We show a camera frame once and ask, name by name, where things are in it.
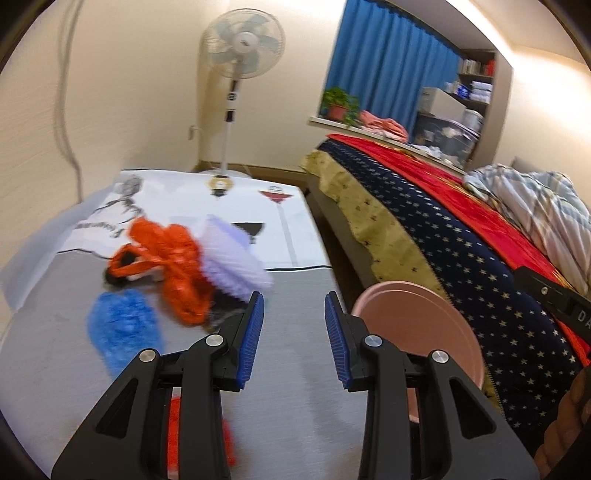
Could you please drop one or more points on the red plastic bag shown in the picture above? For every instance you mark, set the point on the red plastic bag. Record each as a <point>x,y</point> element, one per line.
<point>172,451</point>

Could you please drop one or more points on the leopard print dark cloth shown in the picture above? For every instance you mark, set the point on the leopard print dark cloth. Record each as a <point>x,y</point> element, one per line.
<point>221,310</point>

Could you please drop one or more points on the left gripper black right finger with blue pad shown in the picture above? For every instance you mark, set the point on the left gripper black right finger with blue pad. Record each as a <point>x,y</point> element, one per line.
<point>425,418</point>

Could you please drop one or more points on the wooden bookshelf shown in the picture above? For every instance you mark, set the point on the wooden bookshelf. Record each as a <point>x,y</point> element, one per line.
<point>487,75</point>

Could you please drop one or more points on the grey storage box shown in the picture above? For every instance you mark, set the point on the grey storage box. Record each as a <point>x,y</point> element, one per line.
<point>451,139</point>

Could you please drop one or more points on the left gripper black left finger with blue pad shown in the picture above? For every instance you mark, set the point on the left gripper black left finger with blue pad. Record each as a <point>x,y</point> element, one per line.
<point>125,435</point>

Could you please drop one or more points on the navy star bedsheet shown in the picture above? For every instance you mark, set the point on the navy star bedsheet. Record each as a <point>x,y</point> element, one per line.
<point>528,396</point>

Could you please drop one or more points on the white standing fan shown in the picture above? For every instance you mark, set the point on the white standing fan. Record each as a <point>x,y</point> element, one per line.
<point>241,44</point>

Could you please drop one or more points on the pink plastic basin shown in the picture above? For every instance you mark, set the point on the pink plastic basin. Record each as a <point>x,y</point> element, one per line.
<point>418,321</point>

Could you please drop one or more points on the purple foam fruit net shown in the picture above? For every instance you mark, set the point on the purple foam fruit net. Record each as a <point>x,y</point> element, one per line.
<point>227,260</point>

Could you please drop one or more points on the black cloth piece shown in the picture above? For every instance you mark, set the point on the black cloth piece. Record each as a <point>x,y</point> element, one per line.
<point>118,282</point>

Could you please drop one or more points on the white appliance box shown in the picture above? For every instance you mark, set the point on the white appliance box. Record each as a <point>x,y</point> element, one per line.
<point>438,103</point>

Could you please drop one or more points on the plaid quilt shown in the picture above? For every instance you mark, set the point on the plaid quilt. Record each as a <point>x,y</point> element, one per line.
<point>547,209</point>

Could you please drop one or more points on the blue curtain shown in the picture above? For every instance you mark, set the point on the blue curtain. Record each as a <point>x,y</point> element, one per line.
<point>384,58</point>

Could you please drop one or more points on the person's right hand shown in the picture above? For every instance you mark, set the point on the person's right hand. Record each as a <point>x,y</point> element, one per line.
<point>573,415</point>

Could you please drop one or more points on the red blanket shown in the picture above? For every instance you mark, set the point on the red blanket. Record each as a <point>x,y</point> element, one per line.
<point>471,248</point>

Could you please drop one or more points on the orange plastic bag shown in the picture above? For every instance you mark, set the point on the orange plastic bag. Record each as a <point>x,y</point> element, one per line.
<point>174,256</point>

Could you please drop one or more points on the pink clothes pile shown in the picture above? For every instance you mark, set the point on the pink clothes pile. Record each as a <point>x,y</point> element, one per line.
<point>386,127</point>

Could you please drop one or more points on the blue plastic bag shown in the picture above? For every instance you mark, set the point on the blue plastic bag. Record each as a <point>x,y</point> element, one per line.
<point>120,325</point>

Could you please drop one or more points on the potted green plant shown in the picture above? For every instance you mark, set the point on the potted green plant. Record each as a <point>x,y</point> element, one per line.
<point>339,106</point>

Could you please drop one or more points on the white printed cloth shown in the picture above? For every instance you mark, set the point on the white printed cloth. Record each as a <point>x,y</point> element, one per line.
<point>281,230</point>

